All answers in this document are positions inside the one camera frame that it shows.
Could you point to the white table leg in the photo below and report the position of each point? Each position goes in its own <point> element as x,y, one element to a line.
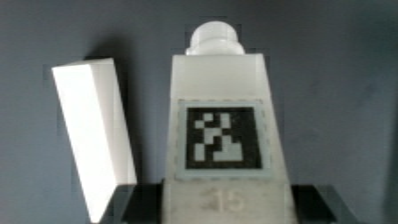
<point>89,96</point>
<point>226,185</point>

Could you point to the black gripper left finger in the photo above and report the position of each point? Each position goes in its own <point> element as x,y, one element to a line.
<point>135,205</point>

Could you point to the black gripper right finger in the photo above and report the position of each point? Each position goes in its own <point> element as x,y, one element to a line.
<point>320,206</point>

